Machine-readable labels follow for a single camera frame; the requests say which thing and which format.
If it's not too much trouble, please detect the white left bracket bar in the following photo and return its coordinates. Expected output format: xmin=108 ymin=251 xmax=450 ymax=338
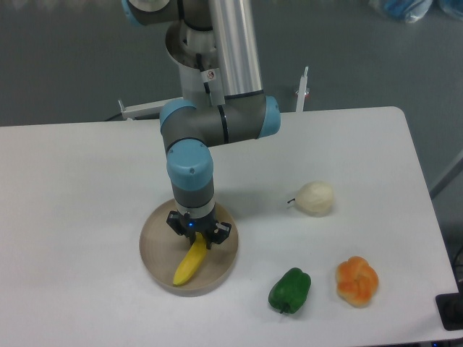
xmin=118 ymin=97 xmax=182 ymax=120

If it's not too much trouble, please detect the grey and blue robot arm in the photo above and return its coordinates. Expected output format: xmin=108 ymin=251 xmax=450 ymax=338
xmin=122 ymin=1 xmax=281 ymax=246

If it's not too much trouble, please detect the black device at table edge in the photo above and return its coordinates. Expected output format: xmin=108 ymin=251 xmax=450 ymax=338
xmin=436 ymin=293 xmax=462 ymax=331

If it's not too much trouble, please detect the beige round plate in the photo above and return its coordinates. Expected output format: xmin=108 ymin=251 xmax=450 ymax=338
xmin=139 ymin=200 xmax=239 ymax=296

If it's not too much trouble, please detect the white right bracket post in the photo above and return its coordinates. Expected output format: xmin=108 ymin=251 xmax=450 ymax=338
xmin=295 ymin=66 xmax=310 ymax=113

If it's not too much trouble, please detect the orange bread roll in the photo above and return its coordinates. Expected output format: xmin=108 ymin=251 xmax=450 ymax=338
xmin=336 ymin=256 xmax=379 ymax=308

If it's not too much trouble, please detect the white pear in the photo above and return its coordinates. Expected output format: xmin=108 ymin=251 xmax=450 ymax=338
xmin=286 ymin=181 xmax=334 ymax=217

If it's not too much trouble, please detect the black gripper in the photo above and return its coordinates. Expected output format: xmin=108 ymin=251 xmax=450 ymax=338
xmin=166 ymin=210 xmax=232 ymax=249

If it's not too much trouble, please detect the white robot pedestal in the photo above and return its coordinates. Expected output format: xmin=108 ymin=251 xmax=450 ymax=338
xmin=165 ymin=20 xmax=224 ymax=108

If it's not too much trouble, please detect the yellow banana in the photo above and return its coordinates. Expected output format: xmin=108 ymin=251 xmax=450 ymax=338
xmin=172 ymin=233 xmax=208 ymax=286

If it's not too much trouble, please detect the green bell pepper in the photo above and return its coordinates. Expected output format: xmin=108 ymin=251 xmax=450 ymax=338
xmin=268 ymin=267 xmax=312 ymax=314

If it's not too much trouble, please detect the blue plastic bag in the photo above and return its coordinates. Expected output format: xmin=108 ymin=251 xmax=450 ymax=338
xmin=368 ymin=0 xmax=462 ymax=24

